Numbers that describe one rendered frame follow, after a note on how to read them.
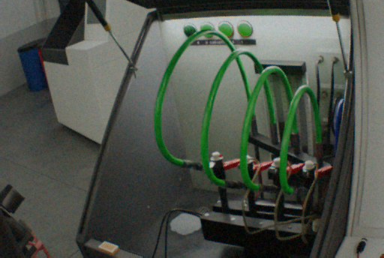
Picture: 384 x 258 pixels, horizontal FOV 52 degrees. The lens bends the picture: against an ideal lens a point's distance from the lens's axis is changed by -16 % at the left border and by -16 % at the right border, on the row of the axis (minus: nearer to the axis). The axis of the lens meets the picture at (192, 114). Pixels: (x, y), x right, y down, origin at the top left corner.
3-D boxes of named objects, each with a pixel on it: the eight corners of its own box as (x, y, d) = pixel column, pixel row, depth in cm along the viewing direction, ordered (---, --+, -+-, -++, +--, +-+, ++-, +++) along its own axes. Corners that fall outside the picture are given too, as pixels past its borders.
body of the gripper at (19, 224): (25, 222, 103) (6, 206, 99) (37, 238, 95) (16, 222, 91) (13, 238, 101) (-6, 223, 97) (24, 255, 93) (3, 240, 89)
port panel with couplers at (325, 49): (317, 147, 119) (307, 39, 108) (321, 142, 122) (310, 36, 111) (357, 150, 112) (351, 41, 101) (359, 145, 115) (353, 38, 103)
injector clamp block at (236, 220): (208, 256, 118) (199, 217, 112) (226, 238, 125) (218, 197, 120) (317, 275, 99) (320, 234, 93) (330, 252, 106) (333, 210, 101)
